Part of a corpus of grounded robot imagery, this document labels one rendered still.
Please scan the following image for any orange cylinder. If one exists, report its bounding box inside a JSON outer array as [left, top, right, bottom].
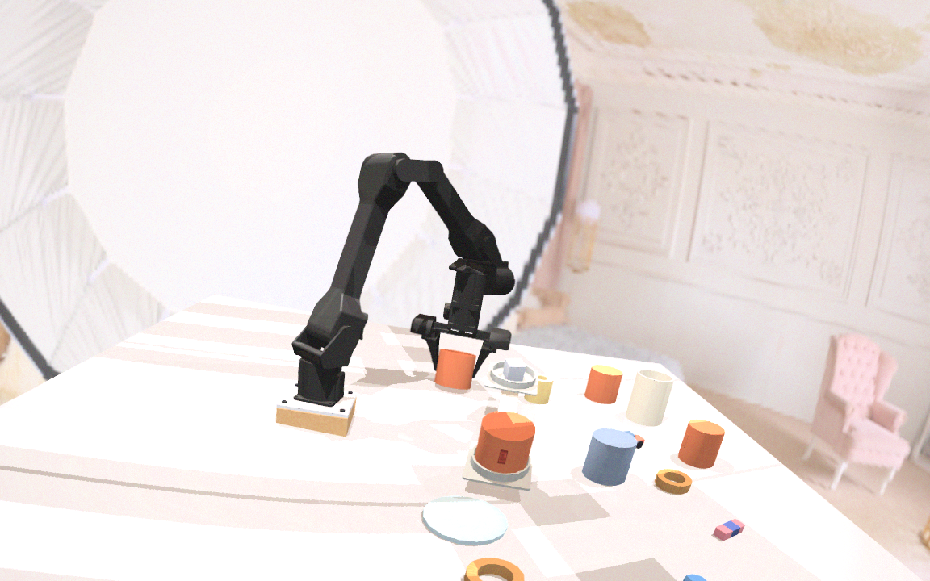
[[678, 419, 725, 469], [475, 411, 535, 474], [434, 349, 476, 390], [584, 365, 623, 404]]

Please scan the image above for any pink eraser with blue sleeve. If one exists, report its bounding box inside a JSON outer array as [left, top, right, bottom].
[[713, 519, 745, 541]]

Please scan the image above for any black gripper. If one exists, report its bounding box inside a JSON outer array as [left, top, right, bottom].
[[411, 294, 512, 378]]

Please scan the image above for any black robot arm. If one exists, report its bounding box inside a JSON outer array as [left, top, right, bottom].
[[291, 152, 516, 408]]

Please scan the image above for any red toy car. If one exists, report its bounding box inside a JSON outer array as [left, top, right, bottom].
[[624, 431, 645, 449]]

